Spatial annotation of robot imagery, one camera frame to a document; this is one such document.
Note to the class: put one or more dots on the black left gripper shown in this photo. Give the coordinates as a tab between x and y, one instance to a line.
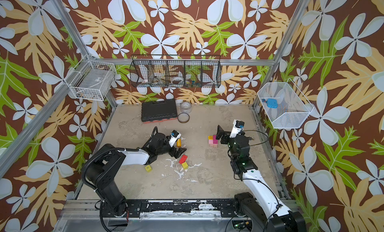
179	152

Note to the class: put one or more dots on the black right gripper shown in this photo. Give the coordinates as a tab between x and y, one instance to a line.
226	137

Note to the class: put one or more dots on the orange rectangular block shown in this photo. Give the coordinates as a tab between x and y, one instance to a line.
179	143

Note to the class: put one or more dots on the magenta block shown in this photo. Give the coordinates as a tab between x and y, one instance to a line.
214	139

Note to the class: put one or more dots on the pink rectangular block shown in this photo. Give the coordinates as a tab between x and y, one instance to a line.
212	145

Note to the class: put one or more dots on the small yellow block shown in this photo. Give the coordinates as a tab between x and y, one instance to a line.
185	166

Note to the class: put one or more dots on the yellow green cube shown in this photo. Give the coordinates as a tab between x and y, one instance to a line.
148	168

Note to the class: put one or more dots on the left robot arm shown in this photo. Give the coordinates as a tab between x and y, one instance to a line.
99	172

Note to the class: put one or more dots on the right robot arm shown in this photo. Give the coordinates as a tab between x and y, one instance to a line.
262	206

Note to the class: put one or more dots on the brown tape roll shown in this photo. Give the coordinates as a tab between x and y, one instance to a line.
183	118

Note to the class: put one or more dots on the clear tape roll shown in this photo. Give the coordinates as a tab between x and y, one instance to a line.
186	107

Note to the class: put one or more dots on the black red tool case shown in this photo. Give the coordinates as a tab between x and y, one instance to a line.
154	111

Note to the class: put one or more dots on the blue object in basket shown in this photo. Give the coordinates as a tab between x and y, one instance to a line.
270	103

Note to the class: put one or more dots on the white tape roll in basket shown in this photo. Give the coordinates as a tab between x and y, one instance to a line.
177	80

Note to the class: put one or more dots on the white mesh basket right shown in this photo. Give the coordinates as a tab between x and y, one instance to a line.
293	106

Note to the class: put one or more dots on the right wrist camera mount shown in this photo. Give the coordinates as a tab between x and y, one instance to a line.
238	127

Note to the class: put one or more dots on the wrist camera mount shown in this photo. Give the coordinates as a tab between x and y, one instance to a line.
238	127
174	136

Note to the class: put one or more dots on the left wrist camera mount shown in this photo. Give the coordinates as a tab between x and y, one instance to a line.
174	136

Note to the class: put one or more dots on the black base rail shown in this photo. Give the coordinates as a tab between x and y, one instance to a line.
216	208

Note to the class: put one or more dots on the black wire wall basket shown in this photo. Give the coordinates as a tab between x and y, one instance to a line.
156	71

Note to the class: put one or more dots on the white wire basket left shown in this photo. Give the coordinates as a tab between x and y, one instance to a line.
91	78

